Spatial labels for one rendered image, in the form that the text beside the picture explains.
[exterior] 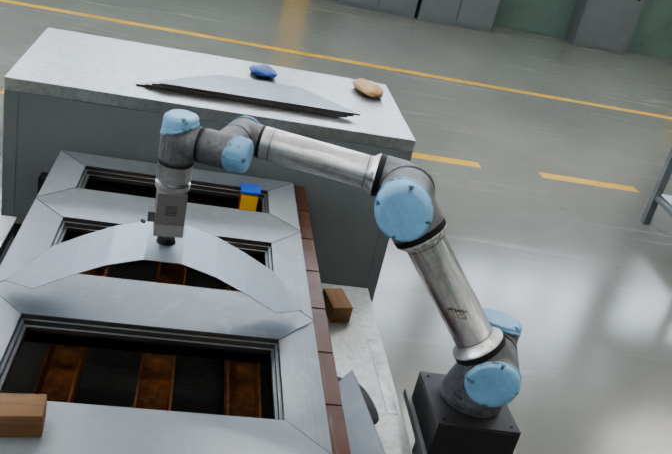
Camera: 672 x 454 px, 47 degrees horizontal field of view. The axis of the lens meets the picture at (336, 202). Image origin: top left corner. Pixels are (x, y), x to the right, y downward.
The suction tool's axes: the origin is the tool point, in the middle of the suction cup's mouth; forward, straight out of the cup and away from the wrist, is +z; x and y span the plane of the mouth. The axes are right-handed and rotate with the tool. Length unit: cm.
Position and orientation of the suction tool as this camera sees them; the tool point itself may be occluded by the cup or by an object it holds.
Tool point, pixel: (165, 245)
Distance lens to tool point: 177.2
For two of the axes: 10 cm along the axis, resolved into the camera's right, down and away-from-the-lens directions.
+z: -2.0, 8.9, 4.2
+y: 2.1, 4.6, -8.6
